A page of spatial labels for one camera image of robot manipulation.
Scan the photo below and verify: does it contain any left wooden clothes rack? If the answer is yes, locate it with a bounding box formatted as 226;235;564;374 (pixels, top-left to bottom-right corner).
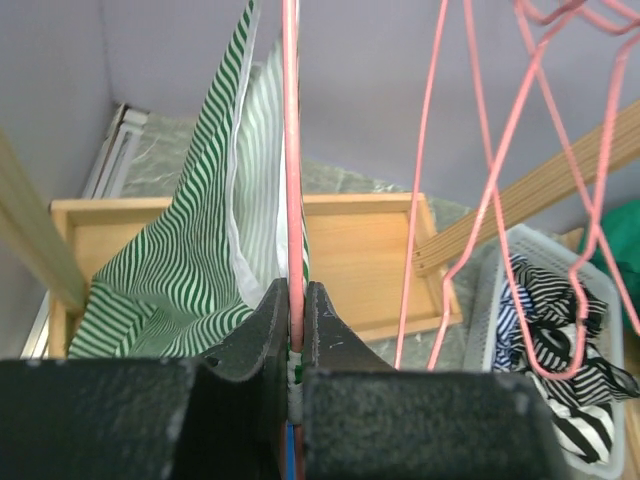
0;99;640;359

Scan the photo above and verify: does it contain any blue white striped tank top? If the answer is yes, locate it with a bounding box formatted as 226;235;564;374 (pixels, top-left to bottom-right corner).
492;280;524;372

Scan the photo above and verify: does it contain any white plastic perforated basket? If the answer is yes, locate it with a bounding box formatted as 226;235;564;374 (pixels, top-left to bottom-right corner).
463;224;625;479

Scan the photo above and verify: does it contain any pink hanger with blue top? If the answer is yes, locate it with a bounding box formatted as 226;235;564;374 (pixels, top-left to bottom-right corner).
515;1;639;380

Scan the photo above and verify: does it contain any black white striped tank top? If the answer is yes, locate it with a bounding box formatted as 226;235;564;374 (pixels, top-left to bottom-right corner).
512;320;639;464

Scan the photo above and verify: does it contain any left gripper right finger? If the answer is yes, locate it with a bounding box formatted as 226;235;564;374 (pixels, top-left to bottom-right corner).
303;282;571;479

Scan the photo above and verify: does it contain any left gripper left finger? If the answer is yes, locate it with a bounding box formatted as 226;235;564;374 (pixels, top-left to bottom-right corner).
1;279;289;479

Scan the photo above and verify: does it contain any blue cloth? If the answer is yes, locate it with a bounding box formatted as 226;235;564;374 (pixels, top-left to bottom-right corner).
285;423;300;480

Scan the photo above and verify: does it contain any green t-shirt front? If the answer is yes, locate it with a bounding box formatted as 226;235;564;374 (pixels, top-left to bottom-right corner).
589;199;639;331

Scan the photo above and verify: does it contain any green striped tank top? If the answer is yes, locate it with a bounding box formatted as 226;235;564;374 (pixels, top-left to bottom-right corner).
68;1;289;359

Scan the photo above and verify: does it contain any aluminium frame rail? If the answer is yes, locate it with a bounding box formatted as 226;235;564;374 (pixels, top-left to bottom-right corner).
20;104;149;359

